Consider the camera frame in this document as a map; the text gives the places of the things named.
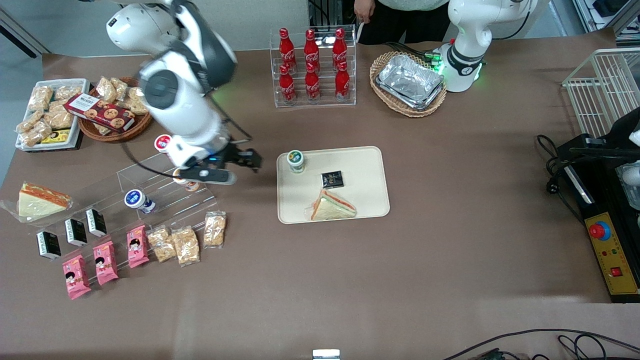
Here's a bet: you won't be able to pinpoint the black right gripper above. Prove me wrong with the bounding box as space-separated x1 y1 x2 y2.
209 142 264 174

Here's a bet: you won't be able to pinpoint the green lid gum bottle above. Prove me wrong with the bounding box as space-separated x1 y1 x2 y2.
286 149 306 174

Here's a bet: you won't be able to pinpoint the orange lid gum bottle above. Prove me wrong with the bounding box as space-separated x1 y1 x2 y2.
173 168 201 194

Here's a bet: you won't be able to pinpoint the cream plastic tray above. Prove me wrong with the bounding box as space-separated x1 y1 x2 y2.
276 146 391 225

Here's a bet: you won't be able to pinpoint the blue lid gum bottle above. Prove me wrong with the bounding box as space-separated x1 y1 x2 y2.
124 189 156 215

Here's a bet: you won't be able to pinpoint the white rectangular snack tray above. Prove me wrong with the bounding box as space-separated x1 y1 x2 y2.
14 78 91 152

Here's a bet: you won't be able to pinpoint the person's bare hand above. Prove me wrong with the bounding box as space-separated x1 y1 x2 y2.
354 0 376 25

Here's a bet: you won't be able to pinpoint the clear bagged rice crisp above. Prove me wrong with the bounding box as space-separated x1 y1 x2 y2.
147 225 177 264
203 211 227 249
171 225 201 267

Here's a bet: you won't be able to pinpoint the red cola bottle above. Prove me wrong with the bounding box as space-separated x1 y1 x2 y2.
278 27 296 71
332 27 349 68
278 64 297 105
304 62 322 103
303 29 321 71
334 60 351 101

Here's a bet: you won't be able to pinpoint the black tissue packet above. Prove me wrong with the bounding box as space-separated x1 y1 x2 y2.
320 170 345 189

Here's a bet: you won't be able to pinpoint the wrapped triangle sandwich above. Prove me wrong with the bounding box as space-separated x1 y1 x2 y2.
305 187 358 222
0 181 74 222

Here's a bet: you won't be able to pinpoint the clear acrylic bottle rack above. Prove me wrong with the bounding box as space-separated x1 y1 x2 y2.
269 24 357 109

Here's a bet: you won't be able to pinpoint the clear acrylic stepped stand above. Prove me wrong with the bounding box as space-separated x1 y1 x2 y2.
116 150 219 222

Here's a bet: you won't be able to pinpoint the brown wicker basket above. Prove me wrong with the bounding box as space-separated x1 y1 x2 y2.
79 76 156 144

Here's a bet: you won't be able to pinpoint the clear bagged snack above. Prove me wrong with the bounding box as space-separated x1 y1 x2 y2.
110 77 130 101
28 85 54 112
127 86 151 116
16 110 44 132
19 121 53 148
43 103 75 130
95 76 119 104
53 85 84 101

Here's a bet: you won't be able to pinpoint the pink snack packet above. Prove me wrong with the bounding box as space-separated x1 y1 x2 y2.
126 224 150 269
62 254 93 300
92 240 120 286

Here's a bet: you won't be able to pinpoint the light wicker basket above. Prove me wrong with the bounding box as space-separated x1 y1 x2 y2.
369 50 448 119

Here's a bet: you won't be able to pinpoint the red cookie box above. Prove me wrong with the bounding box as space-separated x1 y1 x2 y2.
63 93 136 134

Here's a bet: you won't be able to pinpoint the black milk carton right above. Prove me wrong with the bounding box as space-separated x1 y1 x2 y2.
85 208 108 238

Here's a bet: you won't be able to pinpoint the black milk carton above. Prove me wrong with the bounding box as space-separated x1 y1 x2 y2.
64 218 89 247
36 230 62 260
85 208 108 238

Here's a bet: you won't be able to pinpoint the stacked foil containers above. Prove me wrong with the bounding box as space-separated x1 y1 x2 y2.
375 53 445 110

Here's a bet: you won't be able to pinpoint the black milk carton middle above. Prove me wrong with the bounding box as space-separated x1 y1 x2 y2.
64 218 89 247

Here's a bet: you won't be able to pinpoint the yellow black small box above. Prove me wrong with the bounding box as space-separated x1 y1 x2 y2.
40 129 71 145

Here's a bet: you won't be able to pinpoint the person's torso and legs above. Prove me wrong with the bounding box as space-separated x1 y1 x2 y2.
357 0 451 45

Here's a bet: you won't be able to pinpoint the black milk carton left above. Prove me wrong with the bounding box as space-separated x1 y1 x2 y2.
36 230 62 260

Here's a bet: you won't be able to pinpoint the black sealing machine yellow panel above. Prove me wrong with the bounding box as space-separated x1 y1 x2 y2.
555 107 640 304

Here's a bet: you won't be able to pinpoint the silver foil container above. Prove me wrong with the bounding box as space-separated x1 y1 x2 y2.
616 164 640 212

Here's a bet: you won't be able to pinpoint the metal equipment shelf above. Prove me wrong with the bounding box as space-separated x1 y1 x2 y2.
571 0 640 44

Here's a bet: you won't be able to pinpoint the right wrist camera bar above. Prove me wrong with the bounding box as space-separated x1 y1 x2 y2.
179 168 237 186

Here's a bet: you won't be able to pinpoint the black cable bundle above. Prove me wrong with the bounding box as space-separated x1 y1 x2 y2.
307 0 346 31

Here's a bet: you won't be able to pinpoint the dark metal frame bar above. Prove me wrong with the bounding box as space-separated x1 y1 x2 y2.
0 7 52 59

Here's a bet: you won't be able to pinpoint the black machine power cable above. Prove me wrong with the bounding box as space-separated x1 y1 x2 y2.
537 133 585 222

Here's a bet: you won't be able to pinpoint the long black cable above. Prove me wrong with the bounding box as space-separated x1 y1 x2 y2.
442 328 640 360

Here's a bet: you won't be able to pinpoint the white wire rack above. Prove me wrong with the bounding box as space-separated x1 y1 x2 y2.
562 47 640 139

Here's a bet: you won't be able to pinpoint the looped black cable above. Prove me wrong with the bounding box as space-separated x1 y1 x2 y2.
557 333 613 360

